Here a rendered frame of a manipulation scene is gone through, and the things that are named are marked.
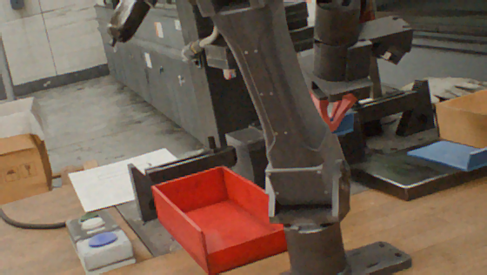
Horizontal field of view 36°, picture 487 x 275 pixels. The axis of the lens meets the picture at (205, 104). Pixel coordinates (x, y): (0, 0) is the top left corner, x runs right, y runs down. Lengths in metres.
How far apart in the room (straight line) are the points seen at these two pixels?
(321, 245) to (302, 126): 0.13
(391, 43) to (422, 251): 0.28
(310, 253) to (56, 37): 9.63
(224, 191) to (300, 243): 0.38
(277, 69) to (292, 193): 0.16
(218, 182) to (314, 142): 0.41
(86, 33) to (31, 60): 0.81
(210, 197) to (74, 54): 9.27
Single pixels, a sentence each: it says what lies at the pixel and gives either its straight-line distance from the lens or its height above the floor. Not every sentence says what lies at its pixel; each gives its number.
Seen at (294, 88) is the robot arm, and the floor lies 1.13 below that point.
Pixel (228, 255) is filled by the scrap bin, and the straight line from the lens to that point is 0.96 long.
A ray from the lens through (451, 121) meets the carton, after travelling 1.28.
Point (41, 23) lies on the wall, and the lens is 10.37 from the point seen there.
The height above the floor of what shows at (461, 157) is 0.92.
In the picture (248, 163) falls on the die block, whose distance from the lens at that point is 1.21.
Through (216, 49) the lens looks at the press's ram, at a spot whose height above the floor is 1.14.
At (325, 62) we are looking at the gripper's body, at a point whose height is 1.12.
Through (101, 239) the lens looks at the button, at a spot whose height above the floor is 0.94.
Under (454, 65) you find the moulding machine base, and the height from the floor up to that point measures 0.90.
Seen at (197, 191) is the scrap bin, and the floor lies 0.93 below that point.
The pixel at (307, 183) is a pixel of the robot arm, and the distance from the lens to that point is 0.83.
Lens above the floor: 1.28
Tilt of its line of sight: 11 degrees down
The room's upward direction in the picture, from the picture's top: 12 degrees counter-clockwise
